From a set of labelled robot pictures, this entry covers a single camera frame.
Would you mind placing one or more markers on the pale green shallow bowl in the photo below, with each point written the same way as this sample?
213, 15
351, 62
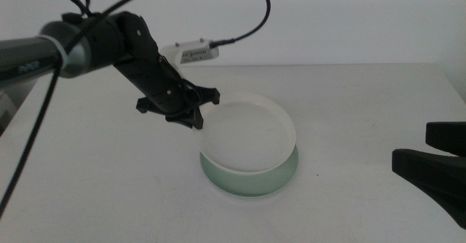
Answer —
255, 185

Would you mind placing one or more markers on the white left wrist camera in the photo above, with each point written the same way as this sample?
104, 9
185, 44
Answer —
193, 53

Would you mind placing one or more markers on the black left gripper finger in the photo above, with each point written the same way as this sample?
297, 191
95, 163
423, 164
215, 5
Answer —
182, 117
197, 118

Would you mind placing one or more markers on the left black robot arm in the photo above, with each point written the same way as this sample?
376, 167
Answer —
22, 57

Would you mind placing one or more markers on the white shallow bowl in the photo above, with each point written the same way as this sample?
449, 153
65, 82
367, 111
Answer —
247, 137

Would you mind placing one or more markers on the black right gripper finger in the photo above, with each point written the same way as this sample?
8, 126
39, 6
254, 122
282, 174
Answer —
437, 177
448, 137

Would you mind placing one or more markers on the grey shallow bowl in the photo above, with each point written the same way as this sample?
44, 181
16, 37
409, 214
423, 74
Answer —
251, 198

